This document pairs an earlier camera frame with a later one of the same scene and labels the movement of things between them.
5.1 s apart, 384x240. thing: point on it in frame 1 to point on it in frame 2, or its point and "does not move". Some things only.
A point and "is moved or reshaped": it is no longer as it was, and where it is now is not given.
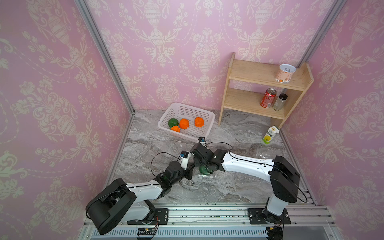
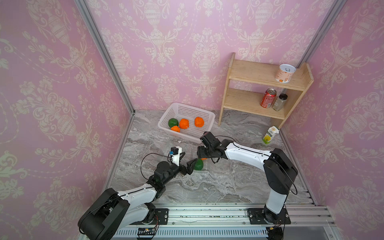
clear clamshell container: (197, 172) is moved or reshaped
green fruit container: (205, 171) is moved or reshaped
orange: (199, 121) does not move
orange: (184, 123) does not move
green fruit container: (173, 122) does not move
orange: (175, 128) does not move
